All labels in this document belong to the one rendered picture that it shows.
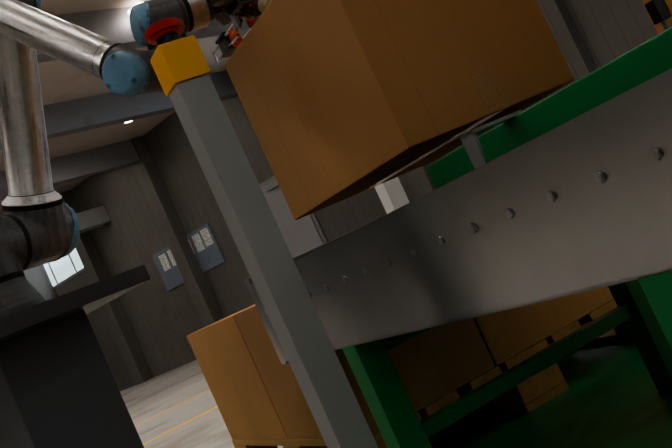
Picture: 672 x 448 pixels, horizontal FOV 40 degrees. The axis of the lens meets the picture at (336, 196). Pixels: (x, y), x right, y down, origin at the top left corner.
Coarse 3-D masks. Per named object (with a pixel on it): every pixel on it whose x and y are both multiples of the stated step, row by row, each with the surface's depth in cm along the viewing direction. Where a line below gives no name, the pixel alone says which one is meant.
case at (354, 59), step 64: (320, 0) 168; (384, 0) 166; (448, 0) 171; (512, 0) 177; (256, 64) 202; (320, 64) 177; (384, 64) 163; (448, 64) 168; (512, 64) 173; (256, 128) 214; (320, 128) 187; (384, 128) 166; (448, 128) 165; (320, 192) 198
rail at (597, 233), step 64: (576, 128) 102; (640, 128) 94; (448, 192) 128; (512, 192) 116; (576, 192) 106; (640, 192) 98; (320, 256) 172; (384, 256) 151; (448, 256) 134; (512, 256) 121; (576, 256) 110; (640, 256) 101; (384, 320) 159; (448, 320) 141
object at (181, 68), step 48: (192, 48) 153; (192, 96) 152; (192, 144) 155; (240, 144) 153; (240, 192) 151; (240, 240) 152; (288, 288) 150; (288, 336) 149; (336, 384) 149; (336, 432) 147
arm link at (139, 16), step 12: (156, 0) 205; (168, 0) 205; (180, 0) 206; (132, 12) 204; (144, 12) 202; (156, 12) 203; (168, 12) 204; (180, 12) 205; (132, 24) 206; (144, 24) 201; (192, 24) 208
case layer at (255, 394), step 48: (192, 336) 325; (240, 336) 279; (432, 336) 235; (480, 336) 240; (528, 336) 246; (240, 384) 297; (288, 384) 258; (432, 384) 232; (240, 432) 317; (288, 432) 273
